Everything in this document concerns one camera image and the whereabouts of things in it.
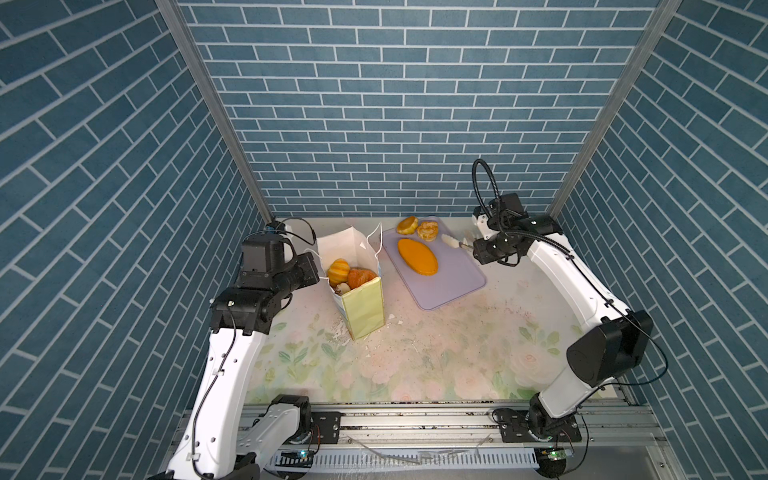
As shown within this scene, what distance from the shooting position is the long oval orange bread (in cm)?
104

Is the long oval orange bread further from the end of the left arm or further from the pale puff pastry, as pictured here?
the end of the left arm

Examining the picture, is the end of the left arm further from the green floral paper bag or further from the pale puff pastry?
the pale puff pastry

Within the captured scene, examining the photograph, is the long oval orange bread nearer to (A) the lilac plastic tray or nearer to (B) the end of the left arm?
(A) the lilac plastic tray

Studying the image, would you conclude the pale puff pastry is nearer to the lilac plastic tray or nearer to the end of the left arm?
the lilac plastic tray

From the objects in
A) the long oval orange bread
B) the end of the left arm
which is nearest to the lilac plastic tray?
the long oval orange bread
